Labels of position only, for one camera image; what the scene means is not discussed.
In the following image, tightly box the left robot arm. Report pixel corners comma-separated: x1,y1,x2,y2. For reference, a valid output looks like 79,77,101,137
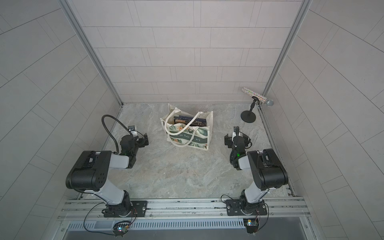
66,115,149,218

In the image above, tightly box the left circuit board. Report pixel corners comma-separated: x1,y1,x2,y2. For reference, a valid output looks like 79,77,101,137
113,221,132,237

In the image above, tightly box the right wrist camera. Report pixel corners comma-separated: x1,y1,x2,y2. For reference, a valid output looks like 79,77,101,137
232,126,240,139

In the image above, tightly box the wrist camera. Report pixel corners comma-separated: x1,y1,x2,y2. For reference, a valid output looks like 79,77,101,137
232,126,240,139
128,126,138,137

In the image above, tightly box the floral canvas tote bag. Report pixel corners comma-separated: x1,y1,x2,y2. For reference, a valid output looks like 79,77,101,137
161,104,214,151

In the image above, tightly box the aluminium mounting rail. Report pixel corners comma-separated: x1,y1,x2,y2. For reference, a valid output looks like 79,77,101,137
54,197,311,232

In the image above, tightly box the black microphone stand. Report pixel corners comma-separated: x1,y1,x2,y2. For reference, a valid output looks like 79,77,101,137
241,96,260,123

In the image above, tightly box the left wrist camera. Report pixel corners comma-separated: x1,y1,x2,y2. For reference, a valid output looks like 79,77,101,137
128,126,138,137

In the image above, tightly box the circuit board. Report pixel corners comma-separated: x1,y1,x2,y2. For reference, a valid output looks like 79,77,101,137
113,221,132,237
243,218,260,234

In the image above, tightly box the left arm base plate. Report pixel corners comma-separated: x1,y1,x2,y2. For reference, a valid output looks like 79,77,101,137
102,201,148,218

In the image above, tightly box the stack of blue books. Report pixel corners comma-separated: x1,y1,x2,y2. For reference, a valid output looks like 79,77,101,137
174,115,207,127

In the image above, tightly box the right circuit board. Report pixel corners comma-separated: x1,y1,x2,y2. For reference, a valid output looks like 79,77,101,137
243,218,260,234

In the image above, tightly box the glitter microphone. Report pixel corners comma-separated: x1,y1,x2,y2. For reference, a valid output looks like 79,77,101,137
242,87,274,107

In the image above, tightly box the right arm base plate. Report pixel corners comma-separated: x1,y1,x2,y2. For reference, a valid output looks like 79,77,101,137
224,199,268,216

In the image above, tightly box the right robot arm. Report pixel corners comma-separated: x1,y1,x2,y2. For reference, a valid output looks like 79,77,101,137
225,126,289,216

